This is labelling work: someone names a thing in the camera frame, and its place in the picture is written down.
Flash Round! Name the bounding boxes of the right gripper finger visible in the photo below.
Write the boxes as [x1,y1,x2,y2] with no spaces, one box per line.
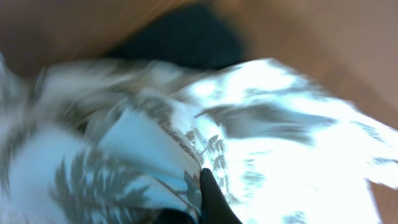
[200,168,242,224]

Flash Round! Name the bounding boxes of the white fern print cloth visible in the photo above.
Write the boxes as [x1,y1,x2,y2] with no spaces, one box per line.
[1,58,397,223]

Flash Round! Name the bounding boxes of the black leggings with red waistband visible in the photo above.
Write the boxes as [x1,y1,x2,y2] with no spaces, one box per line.
[104,3,245,70]

